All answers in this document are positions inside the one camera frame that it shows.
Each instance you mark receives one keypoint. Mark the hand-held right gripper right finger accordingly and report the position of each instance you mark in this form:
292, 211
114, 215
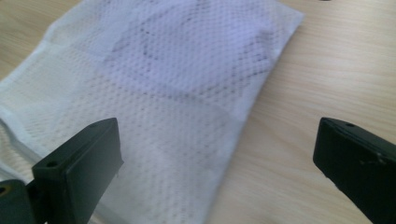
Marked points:
358, 161

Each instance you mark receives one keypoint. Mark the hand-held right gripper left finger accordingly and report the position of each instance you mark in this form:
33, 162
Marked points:
81, 168

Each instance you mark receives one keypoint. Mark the white mesh laundry bag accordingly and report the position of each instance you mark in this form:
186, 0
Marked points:
174, 124

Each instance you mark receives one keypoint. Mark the white crumpled garment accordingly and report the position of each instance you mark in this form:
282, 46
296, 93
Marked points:
199, 56

